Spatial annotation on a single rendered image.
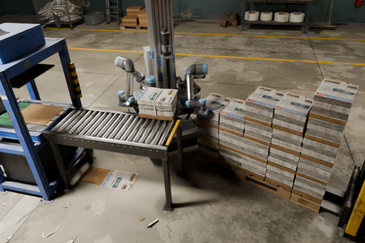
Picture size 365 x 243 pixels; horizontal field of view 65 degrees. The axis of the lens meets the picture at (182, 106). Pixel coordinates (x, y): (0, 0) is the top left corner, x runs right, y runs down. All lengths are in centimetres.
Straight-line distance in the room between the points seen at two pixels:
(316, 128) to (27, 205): 307
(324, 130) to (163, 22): 202
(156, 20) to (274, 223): 247
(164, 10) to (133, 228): 233
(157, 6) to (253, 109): 154
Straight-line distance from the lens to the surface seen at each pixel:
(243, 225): 311
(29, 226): 351
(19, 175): 378
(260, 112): 288
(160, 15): 340
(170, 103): 290
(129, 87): 319
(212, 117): 318
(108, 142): 286
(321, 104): 267
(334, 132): 277
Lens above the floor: 247
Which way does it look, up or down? 31 degrees down
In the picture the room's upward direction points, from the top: 3 degrees counter-clockwise
